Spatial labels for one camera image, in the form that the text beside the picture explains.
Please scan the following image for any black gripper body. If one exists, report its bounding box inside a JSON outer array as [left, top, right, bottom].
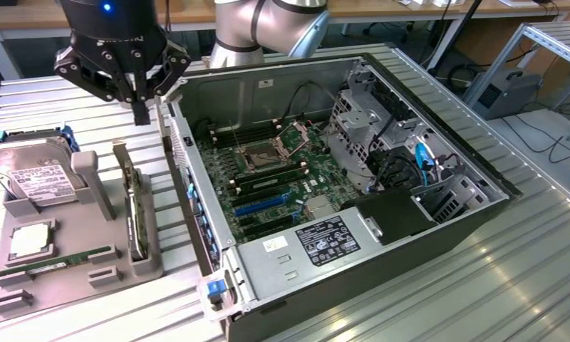
[[58, 0, 168, 74]]

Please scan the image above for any graphics card with black fan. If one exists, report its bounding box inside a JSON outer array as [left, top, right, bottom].
[[110, 140, 151, 261]]

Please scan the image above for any thin locking lever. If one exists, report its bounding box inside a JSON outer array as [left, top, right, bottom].
[[226, 118, 243, 155]]

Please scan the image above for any silver hard disk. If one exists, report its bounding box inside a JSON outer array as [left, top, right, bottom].
[[0, 137, 89, 208]]

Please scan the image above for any CPU socket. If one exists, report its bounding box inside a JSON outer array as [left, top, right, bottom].
[[236, 140, 291, 176]]

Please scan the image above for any metal socket cover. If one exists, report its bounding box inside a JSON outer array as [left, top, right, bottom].
[[271, 120, 310, 158]]

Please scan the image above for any installed RAM stick with label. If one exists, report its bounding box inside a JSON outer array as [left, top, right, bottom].
[[235, 171, 311, 196]]

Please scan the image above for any black long expansion slot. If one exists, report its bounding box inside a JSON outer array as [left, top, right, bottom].
[[230, 191, 286, 209], [240, 214, 299, 239]]

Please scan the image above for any silver metal drive cage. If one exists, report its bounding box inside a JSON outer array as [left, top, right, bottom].
[[326, 58, 435, 168]]

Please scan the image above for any black office chair base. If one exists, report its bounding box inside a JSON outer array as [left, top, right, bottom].
[[339, 20, 415, 37]]

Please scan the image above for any blue expansion slot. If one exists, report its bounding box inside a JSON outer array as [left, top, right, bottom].
[[234, 197, 290, 218]]

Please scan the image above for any green motherboard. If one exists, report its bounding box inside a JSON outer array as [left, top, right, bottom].
[[196, 119, 364, 245]]

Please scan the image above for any black short expansion slot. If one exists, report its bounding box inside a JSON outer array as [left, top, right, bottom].
[[239, 213, 270, 229]]

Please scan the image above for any grey parts rack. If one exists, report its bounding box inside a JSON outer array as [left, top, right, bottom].
[[0, 149, 166, 326]]

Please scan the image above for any silver CPU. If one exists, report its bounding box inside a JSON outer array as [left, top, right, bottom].
[[7, 225, 54, 258]]

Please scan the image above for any silver chipset heatsink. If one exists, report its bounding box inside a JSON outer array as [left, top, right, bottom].
[[304, 197, 342, 219]]

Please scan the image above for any green RAM stick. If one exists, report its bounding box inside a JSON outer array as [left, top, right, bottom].
[[0, 245, 114, 278]]

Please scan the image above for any silver power supply unit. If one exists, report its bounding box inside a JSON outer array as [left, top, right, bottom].
[[224, 206, 386, 304]]

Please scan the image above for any black slanted pole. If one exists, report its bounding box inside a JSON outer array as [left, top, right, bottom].
[[426, 0, 484, 78]]

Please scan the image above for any black plastic shroud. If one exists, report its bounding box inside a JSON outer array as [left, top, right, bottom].
[[339, 187, 442, 247]]

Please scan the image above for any blue case latch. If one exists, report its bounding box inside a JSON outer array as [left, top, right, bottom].
[[204, 280, 226, 299]]

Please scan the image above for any silver perforated disk bay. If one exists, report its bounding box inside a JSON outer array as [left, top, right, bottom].
[[410, 170, 510, 225]]

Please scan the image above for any open black PC case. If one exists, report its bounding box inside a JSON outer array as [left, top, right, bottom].
[[150, 52, 524, 342]]

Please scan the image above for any wooden desk white frame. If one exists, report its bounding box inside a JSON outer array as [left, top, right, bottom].
[[0, 0, 219, 81], [326, 0, 570, 71]]

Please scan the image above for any black looped wire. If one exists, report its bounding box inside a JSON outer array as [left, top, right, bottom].
[[280, 81, 339, 121]]

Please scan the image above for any black wire bundle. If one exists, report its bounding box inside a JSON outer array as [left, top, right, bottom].
[[363, 117, 426, 192]]

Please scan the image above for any blue disk wire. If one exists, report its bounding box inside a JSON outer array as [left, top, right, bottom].
[[412, 141, 434, 188]]

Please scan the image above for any coiled black cable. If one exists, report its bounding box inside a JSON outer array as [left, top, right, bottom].
[[446, 63, 476, 90]]

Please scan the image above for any thin red black wire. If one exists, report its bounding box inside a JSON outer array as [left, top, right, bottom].
[[434, 152, 462, 170]]

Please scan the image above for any grey box with handle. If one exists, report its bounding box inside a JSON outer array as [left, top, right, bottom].
[[468, 69, 542, 121]]

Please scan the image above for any aluminium profile frame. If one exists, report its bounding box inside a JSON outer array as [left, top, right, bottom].
[[463, 19, 570, 118]]

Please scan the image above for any black floor cable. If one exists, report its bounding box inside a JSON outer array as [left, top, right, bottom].
[[500, 103, 570, 165]]

